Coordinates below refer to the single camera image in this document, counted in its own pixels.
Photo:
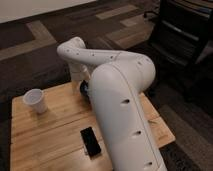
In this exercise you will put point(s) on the white paper cup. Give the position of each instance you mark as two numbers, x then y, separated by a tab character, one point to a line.
35	99

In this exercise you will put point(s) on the black smartphone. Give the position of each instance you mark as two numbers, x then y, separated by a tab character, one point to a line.
90	141

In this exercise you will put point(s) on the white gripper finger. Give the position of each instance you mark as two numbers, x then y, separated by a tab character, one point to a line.
73	88

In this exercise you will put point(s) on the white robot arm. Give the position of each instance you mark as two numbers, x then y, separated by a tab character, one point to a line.
116	78

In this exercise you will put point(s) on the black office chair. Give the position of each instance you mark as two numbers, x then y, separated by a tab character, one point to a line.
182	30

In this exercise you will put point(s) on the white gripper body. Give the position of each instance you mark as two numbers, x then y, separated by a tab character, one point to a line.
78	72

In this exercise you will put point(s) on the dark blue ceramic bowl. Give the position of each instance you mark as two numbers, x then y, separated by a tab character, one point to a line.
84	88

